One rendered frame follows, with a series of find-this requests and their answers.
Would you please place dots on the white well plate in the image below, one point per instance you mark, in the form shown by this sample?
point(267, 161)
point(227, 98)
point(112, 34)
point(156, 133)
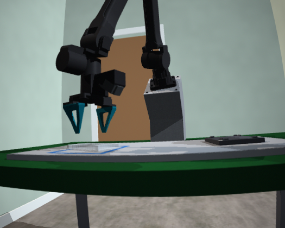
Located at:
point(97, 147)

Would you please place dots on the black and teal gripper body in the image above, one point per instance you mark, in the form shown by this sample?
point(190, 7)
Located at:
point(95, 99)

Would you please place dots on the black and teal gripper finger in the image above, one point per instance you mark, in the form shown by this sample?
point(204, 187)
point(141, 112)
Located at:
point(111, 110)
point(79, 107)

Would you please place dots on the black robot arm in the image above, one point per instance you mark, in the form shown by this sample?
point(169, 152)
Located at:
point(96, 42)

